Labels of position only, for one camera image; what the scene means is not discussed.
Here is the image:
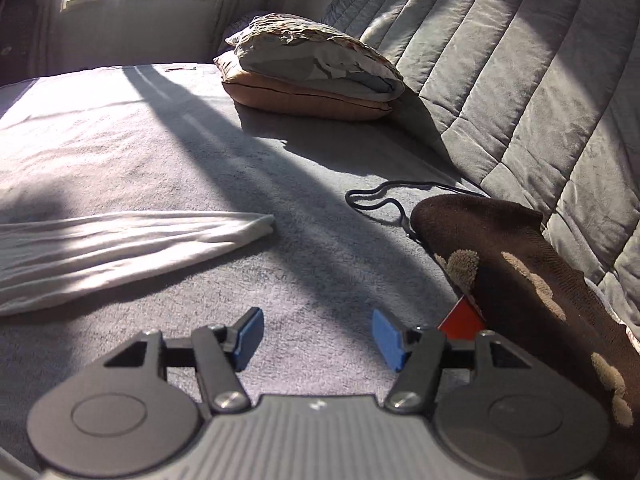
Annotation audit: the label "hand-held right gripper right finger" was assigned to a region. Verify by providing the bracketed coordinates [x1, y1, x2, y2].
[372, 308, 538, 413]

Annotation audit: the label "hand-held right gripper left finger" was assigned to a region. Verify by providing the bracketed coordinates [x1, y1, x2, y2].
[105, 307, 264, 413]

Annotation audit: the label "white shorts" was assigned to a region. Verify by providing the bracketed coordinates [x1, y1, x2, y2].
[0, 211, 276, 317]

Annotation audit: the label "red flat object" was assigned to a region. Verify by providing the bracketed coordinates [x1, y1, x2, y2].
[437, 296, 487, 343]

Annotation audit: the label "brown cloth with beige patches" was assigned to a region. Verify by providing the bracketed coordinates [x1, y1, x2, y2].
[410, 196, 640, 466]

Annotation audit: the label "orange pillow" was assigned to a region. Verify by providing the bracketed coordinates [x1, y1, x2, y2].
[214, 51, 393, 122]

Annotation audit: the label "patterned beige pillow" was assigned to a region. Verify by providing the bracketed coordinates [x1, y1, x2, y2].
[225, 12, 406, 102]

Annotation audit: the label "grey quilted cover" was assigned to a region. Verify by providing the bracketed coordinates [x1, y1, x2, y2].
[322, 0, 640, 331]

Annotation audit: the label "black cord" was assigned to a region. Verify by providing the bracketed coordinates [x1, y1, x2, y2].
[345, 180, 488, 241]

